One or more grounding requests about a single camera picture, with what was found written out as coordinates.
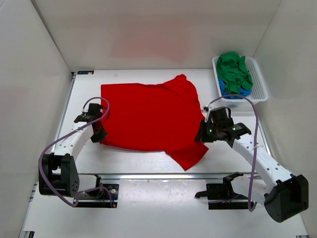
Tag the green t shirt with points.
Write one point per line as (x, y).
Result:
(232, 69)

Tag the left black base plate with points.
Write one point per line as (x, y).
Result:
(100, 198)

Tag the red t shirt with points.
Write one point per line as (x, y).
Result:
(156, 117)

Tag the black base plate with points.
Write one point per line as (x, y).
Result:
(100, 198)
(221, 196)

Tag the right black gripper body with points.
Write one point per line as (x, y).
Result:
(213, 129)

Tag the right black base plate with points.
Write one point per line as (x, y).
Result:
(221, 196)

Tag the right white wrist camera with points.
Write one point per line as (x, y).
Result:
(206, 107)

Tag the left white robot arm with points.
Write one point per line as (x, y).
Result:
(58, 169)

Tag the dark label sticker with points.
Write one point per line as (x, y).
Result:
(85, 72)

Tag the blue t shirt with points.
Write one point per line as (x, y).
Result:
(242, 91)

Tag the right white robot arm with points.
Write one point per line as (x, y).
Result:
(281, 193)

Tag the white plastic basket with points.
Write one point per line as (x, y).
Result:
(258, 92)

